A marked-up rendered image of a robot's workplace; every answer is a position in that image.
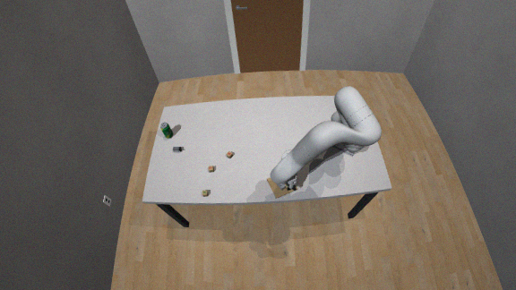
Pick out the green and yellow striped drink can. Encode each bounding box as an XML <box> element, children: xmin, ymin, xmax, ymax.
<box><xmin>160</xmin><ymin>123</ymin><xmax>173</xmax><ymax>139</ymax></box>

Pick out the tan square mat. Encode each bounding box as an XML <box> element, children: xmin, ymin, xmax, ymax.
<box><xmin>267</xmin><ymin>178</ymin><xmax>293</xmax><ymax>199</ymax></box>

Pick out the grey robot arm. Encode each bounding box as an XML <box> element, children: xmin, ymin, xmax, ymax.
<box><xmin>271</xmin><ymin>86</ymin><xmax>382</xmax><ymax>190</ymax></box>

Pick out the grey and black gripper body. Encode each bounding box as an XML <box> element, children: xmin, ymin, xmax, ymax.
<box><xmin>285</xmin><ymin>177</ymin><xmax>297</xmax><ymax>189</ymax></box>

